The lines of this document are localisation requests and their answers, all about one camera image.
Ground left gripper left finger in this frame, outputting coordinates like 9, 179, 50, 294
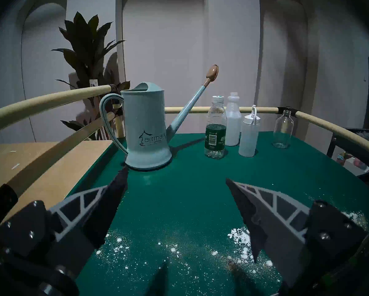
0, 166, 129, 274

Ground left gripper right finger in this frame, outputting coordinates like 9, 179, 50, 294
226, 178, 368, 286

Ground green shelf cart beige rails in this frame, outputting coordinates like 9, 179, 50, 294
0, 84, 369, 296

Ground white powder spill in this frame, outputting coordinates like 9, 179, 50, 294
95, 211, 367, 283

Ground light wooden table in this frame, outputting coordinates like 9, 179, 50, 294
0, 140, 114, 219

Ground white nozzle squeeze bottle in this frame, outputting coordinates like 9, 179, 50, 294
238, 105, 261, 158

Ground clear empty bottle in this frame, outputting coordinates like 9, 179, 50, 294
272, 109, 295, 149

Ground black utility cart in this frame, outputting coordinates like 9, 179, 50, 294
326, 127, 369, 188

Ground green label water bottle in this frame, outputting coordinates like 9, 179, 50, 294
204, 96, 227, 159

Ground white opaque plastic bottle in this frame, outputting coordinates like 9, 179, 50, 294
225, 92, 242, 146

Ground light blue watering can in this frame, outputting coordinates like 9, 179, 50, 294
99, 64, 219, 171

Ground tall dark green plant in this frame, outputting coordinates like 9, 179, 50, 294
51, 11, 131, 141

